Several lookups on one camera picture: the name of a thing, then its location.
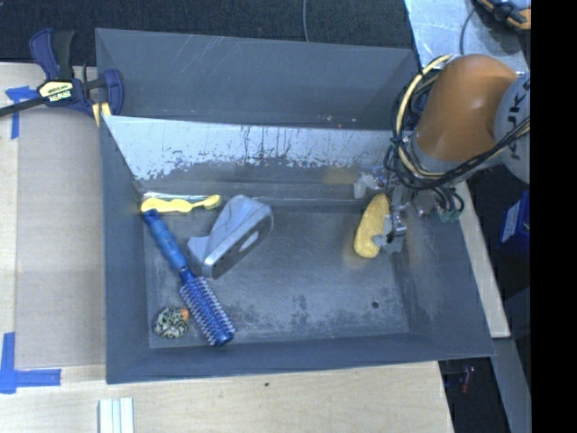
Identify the blue round hairbrush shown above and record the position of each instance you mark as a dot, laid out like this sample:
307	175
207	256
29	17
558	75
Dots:
194	287

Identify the yellow wavy flat toy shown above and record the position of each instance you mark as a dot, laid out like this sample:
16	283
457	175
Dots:
176	205

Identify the silver grey plastic tool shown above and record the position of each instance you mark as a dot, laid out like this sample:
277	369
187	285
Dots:
234	237

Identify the spotted toy with orange tip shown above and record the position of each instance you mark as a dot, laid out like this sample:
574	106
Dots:
170	323

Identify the grey metal bin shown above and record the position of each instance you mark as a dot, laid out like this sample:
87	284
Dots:
293	264

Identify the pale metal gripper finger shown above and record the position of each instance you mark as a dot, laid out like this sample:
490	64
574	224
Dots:
390	242
396	224

